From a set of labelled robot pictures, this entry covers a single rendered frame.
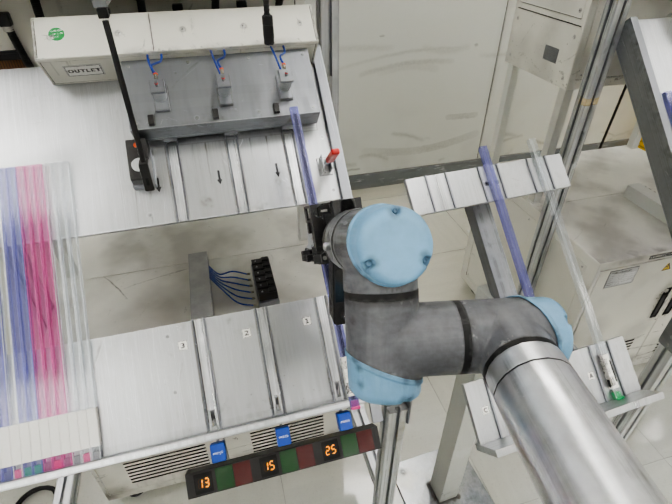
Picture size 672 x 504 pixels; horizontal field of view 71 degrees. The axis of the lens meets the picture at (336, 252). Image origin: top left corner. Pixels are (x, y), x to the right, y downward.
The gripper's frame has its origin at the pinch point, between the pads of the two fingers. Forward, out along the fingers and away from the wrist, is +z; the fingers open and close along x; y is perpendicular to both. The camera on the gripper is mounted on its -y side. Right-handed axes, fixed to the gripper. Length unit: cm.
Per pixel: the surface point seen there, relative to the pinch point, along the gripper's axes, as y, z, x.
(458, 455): -63, 36, -35
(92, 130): 27.1, 20.0, 35.1
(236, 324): -11.4, 10.0, 15.6
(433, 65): 77, 170, -110
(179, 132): 24.2, 15.6, 19.8
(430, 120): 50, 187, -112
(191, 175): 16.4, 17.2, 19.2
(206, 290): -9, 45, 22
